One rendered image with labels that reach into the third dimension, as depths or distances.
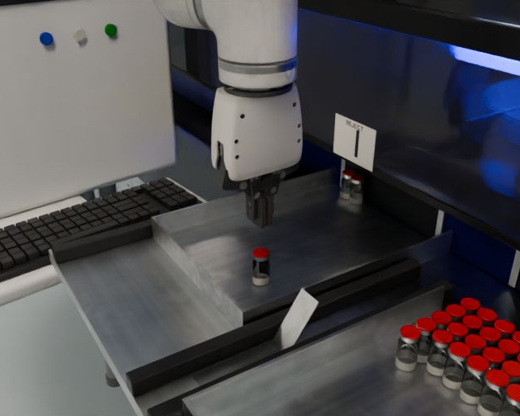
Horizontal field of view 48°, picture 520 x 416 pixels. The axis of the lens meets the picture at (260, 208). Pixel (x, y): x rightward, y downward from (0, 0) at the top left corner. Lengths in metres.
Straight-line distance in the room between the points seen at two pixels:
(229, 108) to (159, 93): 0.61
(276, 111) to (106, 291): 0.32
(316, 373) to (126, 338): 0.22
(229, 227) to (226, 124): 0.29
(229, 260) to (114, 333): 0.20
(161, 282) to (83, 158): 0.47
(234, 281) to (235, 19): 0.34
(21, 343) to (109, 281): 1.39
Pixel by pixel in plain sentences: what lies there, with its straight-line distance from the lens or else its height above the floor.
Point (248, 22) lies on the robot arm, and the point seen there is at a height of 1.22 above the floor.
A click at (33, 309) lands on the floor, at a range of 2.30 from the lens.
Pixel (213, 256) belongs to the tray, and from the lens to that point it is 0.81.
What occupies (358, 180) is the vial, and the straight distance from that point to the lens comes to 0.94.
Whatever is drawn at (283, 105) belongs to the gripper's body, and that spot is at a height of 1.12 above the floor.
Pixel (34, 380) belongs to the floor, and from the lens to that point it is 2.01.
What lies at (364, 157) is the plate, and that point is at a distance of 0.82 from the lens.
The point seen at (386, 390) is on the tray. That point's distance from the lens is 0.63.
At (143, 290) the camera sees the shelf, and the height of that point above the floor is 0.88.
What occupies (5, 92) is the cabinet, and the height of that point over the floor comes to 1.03.
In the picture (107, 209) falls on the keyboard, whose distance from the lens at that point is 1.08.
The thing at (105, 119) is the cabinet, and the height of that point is 0.95.
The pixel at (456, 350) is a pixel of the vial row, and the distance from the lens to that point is 0.62.
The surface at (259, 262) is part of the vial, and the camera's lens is 0.73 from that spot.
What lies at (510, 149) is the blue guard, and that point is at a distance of 0.66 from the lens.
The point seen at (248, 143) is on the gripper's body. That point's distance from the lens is 0.63.
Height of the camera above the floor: 1.32
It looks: 28 degrees down
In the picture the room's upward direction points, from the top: straight up
